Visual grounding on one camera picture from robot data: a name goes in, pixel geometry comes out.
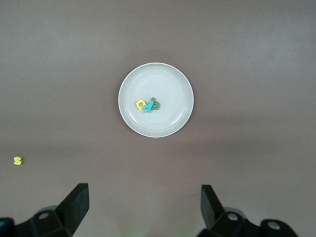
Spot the green foam letter b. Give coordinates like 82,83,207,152
150,97,161,111

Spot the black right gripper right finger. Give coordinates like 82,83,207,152
197,184,299,237

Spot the brown table cover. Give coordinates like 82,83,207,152
0,0,316,237

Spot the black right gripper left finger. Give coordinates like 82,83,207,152
0,183,90,237

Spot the beige brown plate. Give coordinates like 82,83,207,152
118,62,195,139

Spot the teal foam letter y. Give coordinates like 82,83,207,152
143,101,155,114

